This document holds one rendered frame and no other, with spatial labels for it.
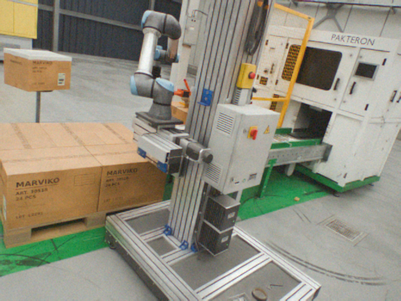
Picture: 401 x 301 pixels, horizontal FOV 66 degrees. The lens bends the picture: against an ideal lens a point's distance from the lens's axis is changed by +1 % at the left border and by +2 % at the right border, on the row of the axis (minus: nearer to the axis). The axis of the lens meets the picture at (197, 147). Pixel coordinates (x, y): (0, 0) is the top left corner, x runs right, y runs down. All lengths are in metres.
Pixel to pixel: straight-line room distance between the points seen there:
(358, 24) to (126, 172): 9.87
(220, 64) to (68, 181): 1.31
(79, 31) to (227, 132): 12.20
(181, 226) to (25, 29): 8.15
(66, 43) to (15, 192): 11.48
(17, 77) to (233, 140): 2.99
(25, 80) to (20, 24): 5.66
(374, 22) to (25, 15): 9.76
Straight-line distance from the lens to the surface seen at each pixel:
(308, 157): 4.09
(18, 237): 2.46
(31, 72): 3.98
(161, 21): 2.04
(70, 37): 13.50
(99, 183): 2.42
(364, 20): 11.38
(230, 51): 1.75
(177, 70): 3.85
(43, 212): 2.40
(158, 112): 1.90
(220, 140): 1.70
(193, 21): 3.81
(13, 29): 9.57
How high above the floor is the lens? 1.53
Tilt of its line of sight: 19 degrees down
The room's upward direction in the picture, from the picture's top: 12 degrees clockwise
